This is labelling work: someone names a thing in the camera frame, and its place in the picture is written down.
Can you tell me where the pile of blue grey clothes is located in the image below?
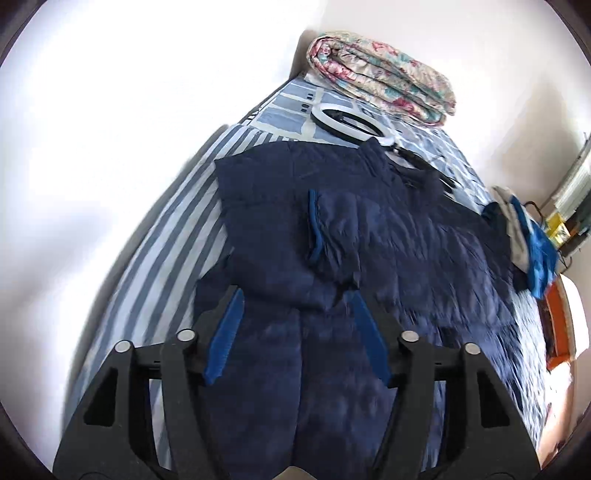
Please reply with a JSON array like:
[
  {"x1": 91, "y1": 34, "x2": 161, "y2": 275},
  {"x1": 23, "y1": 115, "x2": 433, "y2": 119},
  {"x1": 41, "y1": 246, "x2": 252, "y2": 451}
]
[{"x1": 482, "y1": 185, "x2": 559, "y2": 301}]

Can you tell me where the folded floral quilt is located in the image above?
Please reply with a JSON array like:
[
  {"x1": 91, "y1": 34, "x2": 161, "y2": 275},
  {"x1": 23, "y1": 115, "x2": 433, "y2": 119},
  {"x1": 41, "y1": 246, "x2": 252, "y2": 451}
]
[{"x1": 307, "y1": 30, "x2": 458, "y2": 127}]

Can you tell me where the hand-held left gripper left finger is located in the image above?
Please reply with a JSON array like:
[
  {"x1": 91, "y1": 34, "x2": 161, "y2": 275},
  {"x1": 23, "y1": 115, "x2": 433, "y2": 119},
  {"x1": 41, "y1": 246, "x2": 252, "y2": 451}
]
[{"x1": 53, "y1": 285, "x2": 245, "y2": 480}]

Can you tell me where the yellow box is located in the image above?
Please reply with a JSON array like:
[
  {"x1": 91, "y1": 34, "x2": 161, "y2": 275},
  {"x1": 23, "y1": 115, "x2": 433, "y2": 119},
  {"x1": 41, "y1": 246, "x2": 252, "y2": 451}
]
[{"x1": 546, "y1": 218, "x2": 572, "y2": 246}]

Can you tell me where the blue grey patterned mat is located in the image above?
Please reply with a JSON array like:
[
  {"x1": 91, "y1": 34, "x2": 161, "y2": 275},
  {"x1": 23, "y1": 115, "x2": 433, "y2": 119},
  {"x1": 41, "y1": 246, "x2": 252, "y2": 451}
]
[{"x1": 240, "y1": 76, "x2": 490, "y2": 215}]

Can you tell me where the navy padded jacket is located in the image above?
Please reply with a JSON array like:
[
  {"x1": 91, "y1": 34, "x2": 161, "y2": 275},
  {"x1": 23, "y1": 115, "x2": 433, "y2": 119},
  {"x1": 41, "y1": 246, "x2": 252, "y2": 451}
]
[{"x1": 194, "y1": 138, "x2": 515, "y2": 480}]

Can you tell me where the blue white striped blanket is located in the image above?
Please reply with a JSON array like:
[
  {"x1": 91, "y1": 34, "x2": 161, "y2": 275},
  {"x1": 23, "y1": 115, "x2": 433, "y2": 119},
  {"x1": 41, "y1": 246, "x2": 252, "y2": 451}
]
[{"x1": 65, "y1": 124, "x2": 552, "y2": 469}]

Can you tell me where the green white striped towel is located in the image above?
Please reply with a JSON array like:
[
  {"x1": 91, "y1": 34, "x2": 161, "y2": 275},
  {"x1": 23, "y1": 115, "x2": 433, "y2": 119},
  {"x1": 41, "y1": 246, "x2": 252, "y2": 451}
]
[{"x1": 551, "y1": 136, "x2": 591, "y2": 215}]

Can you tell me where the white ring light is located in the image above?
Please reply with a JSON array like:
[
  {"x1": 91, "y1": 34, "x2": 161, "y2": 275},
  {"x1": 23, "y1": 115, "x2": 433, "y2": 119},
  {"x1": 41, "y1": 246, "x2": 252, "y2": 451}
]
[{"x1": 311, "y1": 104, "x2": 393, "y2": 149}]

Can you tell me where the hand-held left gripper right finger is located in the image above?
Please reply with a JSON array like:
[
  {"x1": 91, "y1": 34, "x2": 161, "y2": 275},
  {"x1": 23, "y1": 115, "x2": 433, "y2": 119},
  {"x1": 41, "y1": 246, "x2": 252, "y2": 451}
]
[{"x1": 346, "y1": 290, "x2": 541, "y2": 480}]

